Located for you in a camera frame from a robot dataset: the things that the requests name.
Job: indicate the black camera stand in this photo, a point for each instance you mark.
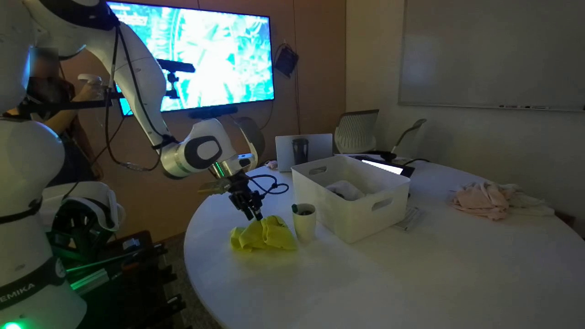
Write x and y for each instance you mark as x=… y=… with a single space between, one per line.
x=174 y=65

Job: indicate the black equipment cart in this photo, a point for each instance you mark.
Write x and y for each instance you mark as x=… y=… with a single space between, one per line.
x=121 y=279

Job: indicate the white ceramic mug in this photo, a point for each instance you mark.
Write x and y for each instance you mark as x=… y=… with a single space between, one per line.
x=306 y=223

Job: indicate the pink crumpled cloth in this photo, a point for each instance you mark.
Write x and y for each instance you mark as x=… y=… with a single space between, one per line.
x=485 y=199

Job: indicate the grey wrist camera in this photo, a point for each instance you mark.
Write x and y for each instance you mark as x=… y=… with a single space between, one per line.
x=212 y=184

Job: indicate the white plastic storage box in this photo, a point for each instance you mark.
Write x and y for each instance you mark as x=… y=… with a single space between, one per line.
x=359 y=201

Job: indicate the person in striped top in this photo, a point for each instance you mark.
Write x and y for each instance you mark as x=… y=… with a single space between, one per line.
x=48 y=102

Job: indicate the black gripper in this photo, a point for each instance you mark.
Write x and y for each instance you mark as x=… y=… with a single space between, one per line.
x=240 y=192

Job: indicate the white crumpled cloth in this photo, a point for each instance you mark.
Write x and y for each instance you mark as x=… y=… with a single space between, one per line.
x=532 y=201

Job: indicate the small black wall box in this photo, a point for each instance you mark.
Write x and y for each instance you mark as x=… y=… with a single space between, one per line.
x=286 y=60

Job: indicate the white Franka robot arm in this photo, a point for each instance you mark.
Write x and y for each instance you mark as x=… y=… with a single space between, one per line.
x=183 y=151

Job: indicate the bright yellow towel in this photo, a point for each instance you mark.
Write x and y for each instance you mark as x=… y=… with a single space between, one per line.
x=265 y=234

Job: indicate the black tablet lit screen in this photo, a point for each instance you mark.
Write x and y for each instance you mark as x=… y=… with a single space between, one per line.
x=381 y=164

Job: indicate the wall whiteboard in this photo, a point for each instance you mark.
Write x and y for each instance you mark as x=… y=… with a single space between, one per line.
x=494 y=55

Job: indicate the wall television screen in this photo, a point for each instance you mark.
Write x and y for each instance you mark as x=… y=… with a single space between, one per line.
x=225 y=55

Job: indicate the white waste bin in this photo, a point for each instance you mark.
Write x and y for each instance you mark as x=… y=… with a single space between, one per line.
x=304 y=148

